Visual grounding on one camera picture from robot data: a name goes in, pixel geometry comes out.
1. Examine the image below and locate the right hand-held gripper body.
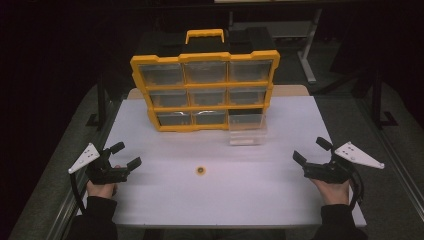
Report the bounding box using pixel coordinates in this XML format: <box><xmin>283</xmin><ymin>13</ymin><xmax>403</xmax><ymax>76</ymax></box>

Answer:
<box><xmin>302</xmin><ymin>141</ymin><xmax>385</xmax><ymax>185</ymax></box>

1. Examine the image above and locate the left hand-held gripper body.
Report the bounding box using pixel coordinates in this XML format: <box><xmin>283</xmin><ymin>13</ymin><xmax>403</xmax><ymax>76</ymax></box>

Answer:
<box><xmin>68</xmin><ymin>142</ymin><xmax>131</xmax><ymax>186</ymax></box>

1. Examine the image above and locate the clear plastic drawer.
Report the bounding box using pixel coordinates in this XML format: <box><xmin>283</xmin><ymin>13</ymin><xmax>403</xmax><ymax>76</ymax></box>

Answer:
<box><xmin>228</xmin><ymin>113</ymin><xmax>268</xmax><ymax>147</ymax></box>

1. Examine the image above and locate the yellow drawer organizer cabinet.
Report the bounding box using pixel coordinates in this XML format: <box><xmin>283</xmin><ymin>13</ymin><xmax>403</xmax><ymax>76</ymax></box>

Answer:
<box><xmin>129</xmin><ymin>28</ymin><xmax>281</xmax><ymax>133</ymax></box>

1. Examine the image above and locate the person's left hand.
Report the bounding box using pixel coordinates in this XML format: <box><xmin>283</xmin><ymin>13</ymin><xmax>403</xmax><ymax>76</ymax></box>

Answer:
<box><xmin>85</xmin><ymin>164</ymin><xmax>122</xmax><ymax>200</ymax></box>

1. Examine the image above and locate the person's right hand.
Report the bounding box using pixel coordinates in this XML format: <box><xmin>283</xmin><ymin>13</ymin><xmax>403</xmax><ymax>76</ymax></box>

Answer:
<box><xmin>309</xmin><ymin>178</ymin><xmax>352</xmax><ymax>206</ymax></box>

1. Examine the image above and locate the black metal stand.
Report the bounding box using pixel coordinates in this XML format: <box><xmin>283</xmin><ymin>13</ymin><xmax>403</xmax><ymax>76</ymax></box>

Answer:
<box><xmin>370</xmin><ymin>68</ymin><xmax>400</xmax><ymax>130</ymax></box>
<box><xmin>85</xmin><ymin>74</ymin><xmax>109</xmax><ymax>132</ymax></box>

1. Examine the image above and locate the desk with white legs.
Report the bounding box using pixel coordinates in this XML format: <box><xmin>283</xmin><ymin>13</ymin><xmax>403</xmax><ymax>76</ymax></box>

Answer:
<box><xmin>228</xmin><ymin>7</ymin><xmax>324</xmax><ymax>85</ymax></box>

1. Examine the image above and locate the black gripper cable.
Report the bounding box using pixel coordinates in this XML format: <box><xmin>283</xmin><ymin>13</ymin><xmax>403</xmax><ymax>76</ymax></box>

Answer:
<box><xmin>69</xmin><ymin>172</ymin><xmax>87</xmax><ymax>215</ymax></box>
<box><xmin>347</xmin><ymin>163</ymin><xmax>365</xmax><ymax>212</ymax></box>

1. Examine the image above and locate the aluminium frame rail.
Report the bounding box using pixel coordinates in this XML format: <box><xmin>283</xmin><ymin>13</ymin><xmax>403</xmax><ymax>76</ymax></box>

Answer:
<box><xmin>46</xmin><ymin>99</ymin><xmax>123</xmax><ymax>240</ymax></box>
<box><xmin>354</xmin><ymin>98</ymin><xmax>424</xmax><ymax>231</ymax></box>

